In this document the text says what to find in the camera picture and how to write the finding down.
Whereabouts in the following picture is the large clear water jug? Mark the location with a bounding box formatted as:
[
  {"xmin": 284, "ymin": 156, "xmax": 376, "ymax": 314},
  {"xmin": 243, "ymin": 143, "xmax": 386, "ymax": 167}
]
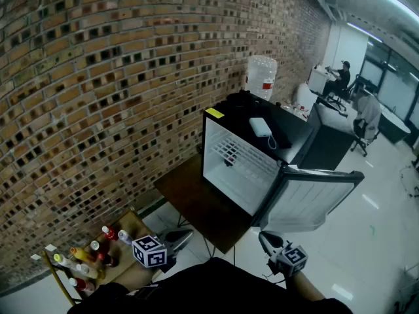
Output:
[{"xmin": 245, "ymin": 54, "xmax": 278, "ymax": 101}]

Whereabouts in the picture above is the black office chair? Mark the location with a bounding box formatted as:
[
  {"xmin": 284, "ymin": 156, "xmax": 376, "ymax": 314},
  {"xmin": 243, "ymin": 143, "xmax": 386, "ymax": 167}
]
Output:
[{"xmin": 327, "ymin": 88, "xmax": 352, "ymax": 111}]

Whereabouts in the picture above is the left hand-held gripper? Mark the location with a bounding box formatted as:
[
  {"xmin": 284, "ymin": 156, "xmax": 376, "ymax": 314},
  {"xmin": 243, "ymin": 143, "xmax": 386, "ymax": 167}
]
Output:
[{"xmin": 132, "ymin": 229, "xmax": 194, "ymax": 273}]

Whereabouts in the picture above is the white cabinet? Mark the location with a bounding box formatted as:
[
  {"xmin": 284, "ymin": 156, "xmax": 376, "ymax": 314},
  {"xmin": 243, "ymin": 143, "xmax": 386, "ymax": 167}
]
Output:
[{"xmin": 307, "ymin": 67, "xmax": 330, "ymax": 94}]

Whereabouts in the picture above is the short ceiling light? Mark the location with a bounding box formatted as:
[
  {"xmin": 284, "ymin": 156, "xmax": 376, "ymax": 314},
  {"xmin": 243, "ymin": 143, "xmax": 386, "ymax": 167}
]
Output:
[{"xmin": 346, "ymin": 21, "xmax": 384, "ymax": 44}]

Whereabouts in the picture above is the person's right forearm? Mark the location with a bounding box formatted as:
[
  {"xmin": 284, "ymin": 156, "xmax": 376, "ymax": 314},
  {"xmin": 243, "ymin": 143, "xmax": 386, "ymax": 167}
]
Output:
[{"xmin": 287, "ymin": 271, "xmax": 328, "ymax": 302}]

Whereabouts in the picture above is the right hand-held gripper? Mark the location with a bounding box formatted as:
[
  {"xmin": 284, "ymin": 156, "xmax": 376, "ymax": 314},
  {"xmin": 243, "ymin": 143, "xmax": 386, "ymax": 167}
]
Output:
[{"xmin": 258, "ymin": 231, "xmax": 308, "ymax": 277}]

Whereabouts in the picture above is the white plastic bag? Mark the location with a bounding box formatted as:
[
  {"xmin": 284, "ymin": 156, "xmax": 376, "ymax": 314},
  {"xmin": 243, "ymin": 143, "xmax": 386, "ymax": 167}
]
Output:
[{"xmin": 296, "ymin": 83, "xmax": 317, "ymax": 111}]

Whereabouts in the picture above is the black low desk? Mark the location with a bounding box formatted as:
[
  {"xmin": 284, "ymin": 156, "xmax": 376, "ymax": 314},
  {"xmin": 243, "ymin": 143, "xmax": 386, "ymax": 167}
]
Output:
[{"xmin": 379, "ymin": 109, "xmax": 412, "ymax": 144}]

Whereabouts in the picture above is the white power bank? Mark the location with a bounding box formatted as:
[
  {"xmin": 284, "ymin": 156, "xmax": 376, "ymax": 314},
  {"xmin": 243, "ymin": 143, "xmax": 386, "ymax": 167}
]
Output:
[{"xmin": 249, "ymin": 117, "xmax": 272, "ymax": 139}]

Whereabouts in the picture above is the white bottle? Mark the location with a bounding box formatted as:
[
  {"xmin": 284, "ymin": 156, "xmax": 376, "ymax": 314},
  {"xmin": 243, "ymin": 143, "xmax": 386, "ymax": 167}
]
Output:
[{"xmin": 53, "ymin": 253, "xmax": 78, "ymax": 270}]

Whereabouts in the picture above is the dark brown side table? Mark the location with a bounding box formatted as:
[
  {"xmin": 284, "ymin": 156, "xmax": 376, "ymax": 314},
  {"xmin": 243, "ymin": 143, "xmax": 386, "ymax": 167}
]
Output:
[{"xmin": 153, "ymin": 154, "xmax": 259, "ymax": 258}]

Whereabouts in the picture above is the white wire fridge shelf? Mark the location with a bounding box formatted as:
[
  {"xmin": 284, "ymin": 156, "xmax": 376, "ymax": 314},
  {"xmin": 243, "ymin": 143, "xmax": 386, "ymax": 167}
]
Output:
[{"xmin": 211, "ymin": 137, "xmax": 281, "ymax": 179}]

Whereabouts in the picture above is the black mini fridge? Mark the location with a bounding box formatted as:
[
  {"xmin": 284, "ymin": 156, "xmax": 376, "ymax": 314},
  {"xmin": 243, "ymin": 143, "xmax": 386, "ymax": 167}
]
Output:
[{"xmin": 201, "ymin": 93, "xmax": 365, "ymax": 234}]

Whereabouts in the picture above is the person's black clothing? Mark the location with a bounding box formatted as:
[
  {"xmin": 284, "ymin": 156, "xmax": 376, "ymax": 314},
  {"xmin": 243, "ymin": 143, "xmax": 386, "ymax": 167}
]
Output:
[{"xmin": 67, "ymin": 256, "xmax": 354, "ymax": 314}]

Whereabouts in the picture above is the office chair with jacket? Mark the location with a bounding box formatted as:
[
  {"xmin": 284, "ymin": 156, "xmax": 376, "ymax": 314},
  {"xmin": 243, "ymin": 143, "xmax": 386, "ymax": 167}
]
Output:
[{"xmin": 350, "ymin": 95, "xmax": 382, "ymax": 158}]

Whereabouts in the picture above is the wooden cart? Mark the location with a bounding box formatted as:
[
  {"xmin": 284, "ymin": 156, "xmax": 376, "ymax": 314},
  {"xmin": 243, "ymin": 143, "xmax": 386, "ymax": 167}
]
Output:
[{"xmin": 42, "ymin": 209, "xmax": 171, "ymax": 307}]

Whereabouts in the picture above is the grey jacket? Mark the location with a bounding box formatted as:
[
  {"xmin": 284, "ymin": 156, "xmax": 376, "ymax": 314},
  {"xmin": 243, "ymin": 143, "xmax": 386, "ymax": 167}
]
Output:
[{"xmin": 356, "ymin": 95, "xmax": 382, "ymax": 140}]

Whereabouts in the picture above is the clear plastic bottle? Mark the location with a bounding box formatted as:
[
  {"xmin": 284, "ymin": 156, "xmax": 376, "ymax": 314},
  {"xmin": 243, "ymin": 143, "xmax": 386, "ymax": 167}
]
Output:
[{"xmin": 75, "ymin": 263, "xmax": 99, "ymax": 279}]

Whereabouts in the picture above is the black desk grey top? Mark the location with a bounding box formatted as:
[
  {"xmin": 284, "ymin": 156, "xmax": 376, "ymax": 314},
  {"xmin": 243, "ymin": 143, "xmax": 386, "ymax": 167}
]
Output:
[{"xmin": 301, "ymin": 101, "xmax": 358, "ymax": 171}]

